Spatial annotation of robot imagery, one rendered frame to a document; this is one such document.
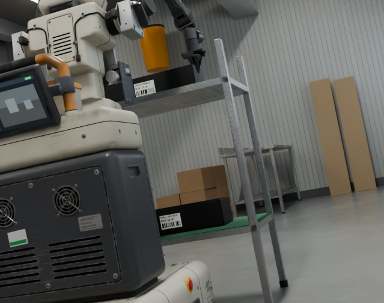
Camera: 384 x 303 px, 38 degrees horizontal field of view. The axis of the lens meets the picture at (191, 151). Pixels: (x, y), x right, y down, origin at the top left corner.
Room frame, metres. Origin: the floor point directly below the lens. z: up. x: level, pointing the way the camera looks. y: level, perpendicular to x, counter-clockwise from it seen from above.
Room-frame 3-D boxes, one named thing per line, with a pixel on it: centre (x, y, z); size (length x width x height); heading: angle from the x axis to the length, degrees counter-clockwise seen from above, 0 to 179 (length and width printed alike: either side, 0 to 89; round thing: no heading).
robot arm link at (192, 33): (2.48, -0.09, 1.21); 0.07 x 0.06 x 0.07; 156
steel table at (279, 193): (7.30, -0.88, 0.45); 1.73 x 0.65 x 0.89; 163
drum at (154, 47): (8.35, 0.26, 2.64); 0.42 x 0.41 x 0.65; 73
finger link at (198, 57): (2.48, -0.08, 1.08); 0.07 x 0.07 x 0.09; 74
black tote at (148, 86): (2.56, 0.18, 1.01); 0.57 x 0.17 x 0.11; 74
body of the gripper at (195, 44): (2.47, -0.09, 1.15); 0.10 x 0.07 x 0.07; 74
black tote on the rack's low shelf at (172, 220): (2.54, 0.17, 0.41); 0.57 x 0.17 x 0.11; 74
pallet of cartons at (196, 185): (7.89, 0.08, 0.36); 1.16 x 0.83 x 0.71; 163
